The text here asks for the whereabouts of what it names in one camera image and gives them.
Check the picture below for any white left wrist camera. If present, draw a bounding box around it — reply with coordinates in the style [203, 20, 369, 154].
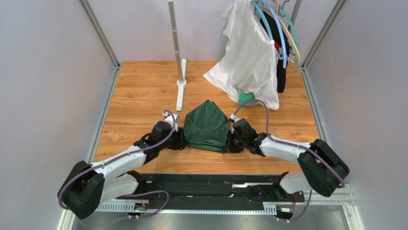
[163, 111, 180, 131]

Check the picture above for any white garment on rack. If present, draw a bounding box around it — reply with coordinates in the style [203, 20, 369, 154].
[203, 0, 280, 110]

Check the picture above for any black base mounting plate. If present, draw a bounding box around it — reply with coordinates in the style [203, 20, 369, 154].
[134, 173, 307, 211]

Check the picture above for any dark green cloth napkin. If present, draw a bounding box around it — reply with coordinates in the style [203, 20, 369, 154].
[183, 100, 230, 153]

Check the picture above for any silver rack pole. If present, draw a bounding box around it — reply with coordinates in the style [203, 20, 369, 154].
[291, 0, 303, 25]
[168, 0, 185, 85]

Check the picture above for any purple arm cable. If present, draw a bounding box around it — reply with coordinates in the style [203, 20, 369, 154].
[57, 109, 178, 221]
[232, 99, 346, 223]

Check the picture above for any silver rack pole left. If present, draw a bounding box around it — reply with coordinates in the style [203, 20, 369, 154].
[168, 0, 185, 85]

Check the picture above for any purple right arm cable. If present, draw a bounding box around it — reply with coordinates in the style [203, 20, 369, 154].
[232, 99, 346, 223]

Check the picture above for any silver rack pole right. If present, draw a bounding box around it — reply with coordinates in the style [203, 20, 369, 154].
[291, 0, 303, 25]

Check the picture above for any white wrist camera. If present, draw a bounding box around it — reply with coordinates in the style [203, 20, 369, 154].
[163, 111, 180, 131]
[229, 114, 240, 123]

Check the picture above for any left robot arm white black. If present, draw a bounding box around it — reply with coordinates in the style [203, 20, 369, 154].
[57, 121, 188, 219]

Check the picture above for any teal object under garment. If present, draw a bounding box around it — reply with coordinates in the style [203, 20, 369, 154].
[238, 92, 255, 106]

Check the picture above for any teal plastic hanger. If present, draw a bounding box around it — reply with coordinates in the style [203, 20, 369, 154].
[255, 0, 301, 66]

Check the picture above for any black garment on rack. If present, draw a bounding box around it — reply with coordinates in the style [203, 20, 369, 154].
[260, 11, 291, 94]

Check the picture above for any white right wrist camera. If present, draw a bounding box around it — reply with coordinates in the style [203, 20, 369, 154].
[229, 114, 240, 123]

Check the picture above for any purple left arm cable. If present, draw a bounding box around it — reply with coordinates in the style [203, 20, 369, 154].
[57, 109, 178, 221]

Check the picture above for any light blue plastic hanger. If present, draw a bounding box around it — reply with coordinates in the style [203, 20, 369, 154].
[261, 0, 288, 69]

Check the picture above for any beige wooden hanger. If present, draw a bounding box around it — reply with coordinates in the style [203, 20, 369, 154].
[261, 0, 301, 67]

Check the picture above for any white rack base foot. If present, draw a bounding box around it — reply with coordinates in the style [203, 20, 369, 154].
[176, 58, 187, 111]

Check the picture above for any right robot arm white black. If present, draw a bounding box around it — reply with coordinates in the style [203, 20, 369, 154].
[231, 116, 350, 197]

